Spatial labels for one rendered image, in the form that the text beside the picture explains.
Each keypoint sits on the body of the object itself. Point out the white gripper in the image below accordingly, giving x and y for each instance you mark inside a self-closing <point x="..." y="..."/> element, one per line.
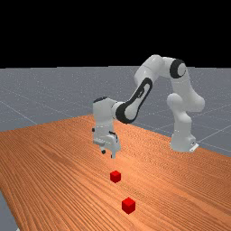
<point x="109" y="141"/>

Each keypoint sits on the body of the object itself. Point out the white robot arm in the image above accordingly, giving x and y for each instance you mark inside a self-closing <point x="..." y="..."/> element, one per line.
<point x="180" y="99"/>

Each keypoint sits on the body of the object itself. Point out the red cube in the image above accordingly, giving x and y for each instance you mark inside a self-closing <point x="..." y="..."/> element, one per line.
<point x="115" y="176"/>
<point x="128" y="205"/>

